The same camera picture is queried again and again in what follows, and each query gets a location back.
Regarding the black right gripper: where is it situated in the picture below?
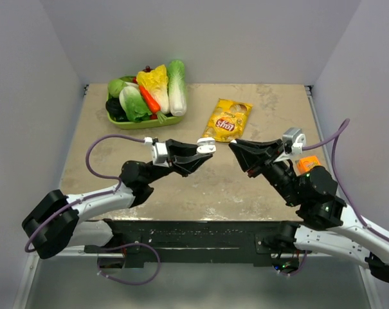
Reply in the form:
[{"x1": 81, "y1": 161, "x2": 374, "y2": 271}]
[{"x1": 228, "y1": 138, "x2": 302, "y2": 206}]

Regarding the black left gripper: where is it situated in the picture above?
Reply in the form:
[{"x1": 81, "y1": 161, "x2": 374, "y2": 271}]
[{"x1": 143, "y1": 140, "x2": 212, "y2": 185}]

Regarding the white earbud charging case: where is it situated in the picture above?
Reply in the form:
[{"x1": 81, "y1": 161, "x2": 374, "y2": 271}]
[{"x1": 196, "y1": 137, "x2": 217, "y2": 155}]

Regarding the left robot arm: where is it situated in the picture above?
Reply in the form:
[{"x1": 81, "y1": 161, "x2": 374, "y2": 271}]
[{"x1": 22, "y1": 136, "x2": 216, "y2": 259}]

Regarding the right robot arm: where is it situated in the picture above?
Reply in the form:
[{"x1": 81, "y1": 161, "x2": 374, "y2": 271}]
[{"x1": 229, "y1": 139, "x2": 389, "y2": 283}]

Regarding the yellow chips bag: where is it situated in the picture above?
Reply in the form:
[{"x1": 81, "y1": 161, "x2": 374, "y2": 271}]
[{"x1": 202, "y1": 98, "x2": 253, "y2": 143}]

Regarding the green vegetable basket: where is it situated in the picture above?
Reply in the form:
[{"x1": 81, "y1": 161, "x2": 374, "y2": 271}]
[{"x1": 107, "y1": 109, "x2": 184, "y2": 130}]

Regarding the orange toy carrot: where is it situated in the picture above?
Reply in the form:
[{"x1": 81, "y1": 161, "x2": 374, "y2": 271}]
[{"x1": 139, "y1": 86, "x2": 167, "y2": 124}]

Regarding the orange juice carton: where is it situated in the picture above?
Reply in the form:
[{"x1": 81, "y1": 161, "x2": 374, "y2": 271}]
[{"x1": 296, "y1": 155, "x2": 321, "y2": 174}]

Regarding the green leafy bok choy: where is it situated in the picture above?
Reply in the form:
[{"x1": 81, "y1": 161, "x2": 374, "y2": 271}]
[{"x1": 119, "y1": 86, "x2": 152, "y2": 122}]

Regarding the yellow white cabbage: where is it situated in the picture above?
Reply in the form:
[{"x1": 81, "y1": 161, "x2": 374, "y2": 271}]
[{"x1": 136, "y1": 64, "x2": 170, "y2": 115}]

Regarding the black toy vegetable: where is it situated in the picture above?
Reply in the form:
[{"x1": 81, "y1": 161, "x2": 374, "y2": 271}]
[{"x1": 105, "y1": 98, "x2": 129, "y2": 122}]

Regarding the green white napa cabbage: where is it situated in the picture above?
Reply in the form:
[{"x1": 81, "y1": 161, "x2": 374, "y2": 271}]
[{"x1": 167, "y1": 60, "x2": 187, "y2": 117}]

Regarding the round green cabbage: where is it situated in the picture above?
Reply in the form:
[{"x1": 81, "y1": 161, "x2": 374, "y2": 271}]
[{"x1": 107, "y1": 79, "x2": 127, "y2": 98}]

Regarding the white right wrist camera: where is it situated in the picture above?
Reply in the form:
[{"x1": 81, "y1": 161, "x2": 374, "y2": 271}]
[{"x1": 275, "y1": 127, "x2": 307, "y2": 162}]

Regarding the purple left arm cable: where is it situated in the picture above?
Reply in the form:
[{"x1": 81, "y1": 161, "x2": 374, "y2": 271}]
[{"x1": 24, "y1": 134, "x2": 147, "y2": 253}]

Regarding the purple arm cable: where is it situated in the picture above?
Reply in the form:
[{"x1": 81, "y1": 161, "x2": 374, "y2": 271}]
[
  {"x1": 24, "y1": 134, "x2": 147, "y2": 253},
  {"x1": 302, "y1": 118, "x2": 389, "y2": 248}
]

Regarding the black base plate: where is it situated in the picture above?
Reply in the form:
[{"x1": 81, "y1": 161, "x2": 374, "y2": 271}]
[{"x1": 85, "y1": 220, "x2": 305, "y2": 274}]

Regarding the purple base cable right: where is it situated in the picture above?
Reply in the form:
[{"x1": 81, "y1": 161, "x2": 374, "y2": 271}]
[{"x1": 276, "y1": 250, "x2": 311, "y2": 277}]

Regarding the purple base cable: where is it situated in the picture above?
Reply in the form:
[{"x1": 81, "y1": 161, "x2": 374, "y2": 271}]
[
  {"x1": 93, "y1": 243, "x2": 161, "y2": 286},
  {"x1": 276, "y1": 250, "x2": 311, "y2": 277}
]

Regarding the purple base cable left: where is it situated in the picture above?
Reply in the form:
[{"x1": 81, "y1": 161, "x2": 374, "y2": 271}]
[{"x1": 93, "y1": 243, "x2": 161, "y2": 286}]

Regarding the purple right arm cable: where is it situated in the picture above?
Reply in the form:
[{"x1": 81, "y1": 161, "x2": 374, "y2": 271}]
[{"x1": 302, "y1": 118, "x2": 389, "y2": 248}]

